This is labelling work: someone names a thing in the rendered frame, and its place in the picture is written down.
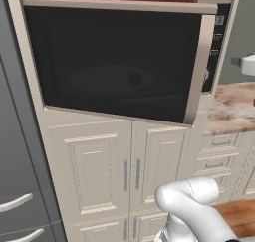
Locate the black glass microwave door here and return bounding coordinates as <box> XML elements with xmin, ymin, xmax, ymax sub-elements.
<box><xmin>21</xmin><ymin>0</ymin><xmax>219</xmax><ymax>127</ymax></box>

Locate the large beige cupboard door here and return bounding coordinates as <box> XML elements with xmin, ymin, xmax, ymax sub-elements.
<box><xmin>47</xmin><ymin>120</ymin><xmax>133</xmax><ymax>226</ymax></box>
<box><xmin>130</xmin><ymin>120</ymin><xmax>197</xmax><ymax>218</ymax></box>

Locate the low beige cupboard door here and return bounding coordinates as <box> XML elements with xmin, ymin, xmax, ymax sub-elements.
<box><xmin>128</xmin><ymin>211</ymin><xmax>170</xmax><ymax>242</ymax></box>
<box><xmin>65</xmin><ymin>215</ymin><xmax>130</xmax><ymax>242</ymax></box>

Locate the built-in microwave oven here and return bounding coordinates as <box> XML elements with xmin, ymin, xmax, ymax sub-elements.
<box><xmin>66</xmin><ymin>0</ymin><xmax>232</xmax><ymax>94</ymax></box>

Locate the beige corner cupboard door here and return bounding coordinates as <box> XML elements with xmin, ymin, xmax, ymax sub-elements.
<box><xmin>231</xmin><ymin>131</ymin><xmax>255</xmax><ymax>201</ymax></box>

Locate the dark grey fridge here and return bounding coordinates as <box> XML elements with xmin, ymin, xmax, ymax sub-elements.
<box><xmin>0</xmin><ymin>0</ymin><xmax>69</xmax><ymax>242</ymax></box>

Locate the tall beige cupboard housing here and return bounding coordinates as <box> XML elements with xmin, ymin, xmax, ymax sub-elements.
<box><xmin>4</xmin><ymin>0</ymin><xmax>244</xmax><ymax>242</ymax></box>

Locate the white small appliance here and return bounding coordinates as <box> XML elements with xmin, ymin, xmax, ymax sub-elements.
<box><xmin>230</xmin><ymin>54</ymin><xmax>255</xmax><ymax>78</ymax></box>

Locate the brown wooden board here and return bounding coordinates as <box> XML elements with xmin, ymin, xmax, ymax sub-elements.
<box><xmin>212</xmin><ymin>198</ymin><xmax>255</xmax><ymax>239</ymax></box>

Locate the long grey cupboard handle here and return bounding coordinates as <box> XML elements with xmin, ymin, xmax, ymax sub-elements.
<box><xmin>134</xmin><ymin>157</ymin><xmax>141</xmax><ymax>191</ymax></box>
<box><xmin>123</xmin><ymin>158</ymin><xmax>128</xmax><ymax>192</ymax></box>

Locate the grey drawer handle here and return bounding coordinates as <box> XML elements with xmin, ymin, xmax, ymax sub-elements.
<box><xmin>211</xmin><ymin>139</ymin><xmax>233</xmax><ymax>147</ymax></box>
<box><xmin>205</xmin><ymin>162</ymin><xmax>226</xmax><ymax>169</ymax></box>

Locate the short grey cupboard handle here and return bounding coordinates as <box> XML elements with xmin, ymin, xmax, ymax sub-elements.
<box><xmin>122</xmin><ymin>217</ymin><xmax>128</xmax><ymax>242</ymax></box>
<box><xmin>132</xmin><ymin>217</ymin><xmax>138</xmax><ymax>240</ymax></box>

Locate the curved silver fridge handle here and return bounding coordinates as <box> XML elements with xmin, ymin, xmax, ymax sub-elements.
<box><xmin>5</xmin><ymin>227</ymin><xmax>46</xmax><ymax>242</ymax></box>
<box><xmin>0</xmin><ymin>192</ymin><xmax>35</xmax><ymax>214</ymax></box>

